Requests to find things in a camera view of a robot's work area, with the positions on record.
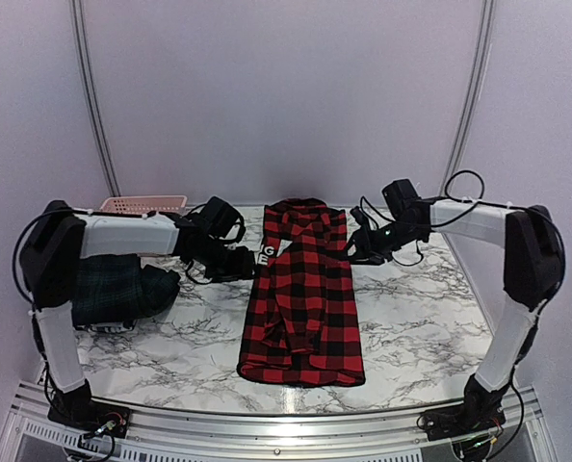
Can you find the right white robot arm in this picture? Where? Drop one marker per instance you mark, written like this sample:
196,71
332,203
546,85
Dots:
424,336

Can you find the right aluminium corner post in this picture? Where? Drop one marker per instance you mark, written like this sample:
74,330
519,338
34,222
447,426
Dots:
479,66

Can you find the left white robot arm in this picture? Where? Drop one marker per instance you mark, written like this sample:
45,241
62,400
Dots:
49,250

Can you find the aluminium front frame rail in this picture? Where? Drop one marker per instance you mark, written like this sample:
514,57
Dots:
155,434

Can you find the folded striped garment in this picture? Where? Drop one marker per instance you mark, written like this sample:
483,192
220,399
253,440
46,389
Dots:
116,327

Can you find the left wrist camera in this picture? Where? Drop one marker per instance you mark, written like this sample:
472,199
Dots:
219,220

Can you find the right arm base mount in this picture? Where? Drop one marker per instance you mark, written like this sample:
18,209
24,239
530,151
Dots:
480,410

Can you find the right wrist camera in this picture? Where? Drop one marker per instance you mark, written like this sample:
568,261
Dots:
400,197

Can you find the dark green plaid garment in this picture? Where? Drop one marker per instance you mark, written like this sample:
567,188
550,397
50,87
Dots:
119,288

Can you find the red black plaid garment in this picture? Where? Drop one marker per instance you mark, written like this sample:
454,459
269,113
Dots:
301,326

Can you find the left aluminium corner post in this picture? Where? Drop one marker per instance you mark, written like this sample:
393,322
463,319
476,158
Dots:
80,33

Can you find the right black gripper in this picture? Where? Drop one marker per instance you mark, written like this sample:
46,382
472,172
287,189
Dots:
366,250

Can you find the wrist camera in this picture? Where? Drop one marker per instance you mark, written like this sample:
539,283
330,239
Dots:
400,197
219,220

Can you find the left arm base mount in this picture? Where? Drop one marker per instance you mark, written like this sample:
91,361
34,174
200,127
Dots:
78,409

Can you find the pink plastic laundry basket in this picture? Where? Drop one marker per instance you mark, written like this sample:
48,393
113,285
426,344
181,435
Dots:
138,205

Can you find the aluminium corner post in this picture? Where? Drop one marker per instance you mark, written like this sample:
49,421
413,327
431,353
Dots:
80,33
479,66

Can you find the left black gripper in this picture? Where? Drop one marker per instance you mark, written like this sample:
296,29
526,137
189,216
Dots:
243,269

